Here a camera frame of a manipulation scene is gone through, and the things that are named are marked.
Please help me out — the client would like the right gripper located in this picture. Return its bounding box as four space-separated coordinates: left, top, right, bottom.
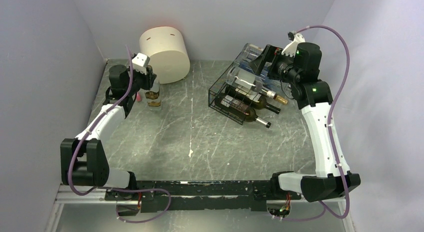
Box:
248 44 301 85

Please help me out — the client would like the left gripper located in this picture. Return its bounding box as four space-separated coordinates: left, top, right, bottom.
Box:
125 65 157 96

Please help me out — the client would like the clear bottle gold black label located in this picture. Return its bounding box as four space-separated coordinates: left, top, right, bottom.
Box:
143 78 162 110

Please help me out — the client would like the clear square glass bottle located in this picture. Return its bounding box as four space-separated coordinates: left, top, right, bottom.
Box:
236 43 263 69

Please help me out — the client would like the clear round glass bottle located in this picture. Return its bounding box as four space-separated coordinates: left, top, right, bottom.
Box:
225 67 264 93

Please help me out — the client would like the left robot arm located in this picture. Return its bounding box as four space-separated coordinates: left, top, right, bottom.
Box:
60 65 157 200

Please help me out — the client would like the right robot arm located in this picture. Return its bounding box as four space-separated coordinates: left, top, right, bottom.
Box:
249 42 361 202

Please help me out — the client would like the blue glass bottle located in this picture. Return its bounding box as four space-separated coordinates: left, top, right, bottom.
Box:
235 60 280 89

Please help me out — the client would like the dark wine bottle gold cap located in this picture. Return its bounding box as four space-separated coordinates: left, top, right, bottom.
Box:
234 86 289 105

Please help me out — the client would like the dark wine bottle black cap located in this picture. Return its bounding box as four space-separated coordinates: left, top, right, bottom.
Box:
225 86 281 114

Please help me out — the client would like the dark wine bottle bottom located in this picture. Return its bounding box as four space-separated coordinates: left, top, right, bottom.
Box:
214 93 271 128

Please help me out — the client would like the cream cylindrical container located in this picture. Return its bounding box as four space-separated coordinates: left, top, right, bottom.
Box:
139 26 191 84

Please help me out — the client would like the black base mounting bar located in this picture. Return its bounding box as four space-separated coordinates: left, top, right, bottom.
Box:
104 180 301 213

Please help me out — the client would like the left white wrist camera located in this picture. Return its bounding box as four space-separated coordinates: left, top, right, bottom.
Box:
131 53 150 75

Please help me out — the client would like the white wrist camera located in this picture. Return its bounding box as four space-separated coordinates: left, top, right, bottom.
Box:
281 32 305 58
131 53 150 75

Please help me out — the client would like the black wire wine rack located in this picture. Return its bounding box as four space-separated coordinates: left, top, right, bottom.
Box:
208 63 271 128

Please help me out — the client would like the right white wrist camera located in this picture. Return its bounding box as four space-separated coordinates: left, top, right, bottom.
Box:
281 32 305 58

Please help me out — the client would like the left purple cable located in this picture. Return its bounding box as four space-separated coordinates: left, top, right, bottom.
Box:
67 46 172 224

